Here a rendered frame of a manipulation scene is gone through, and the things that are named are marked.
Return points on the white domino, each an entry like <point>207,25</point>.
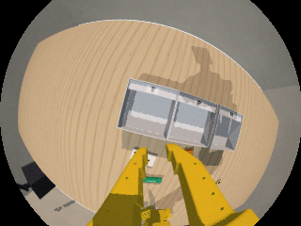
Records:
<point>151,158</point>

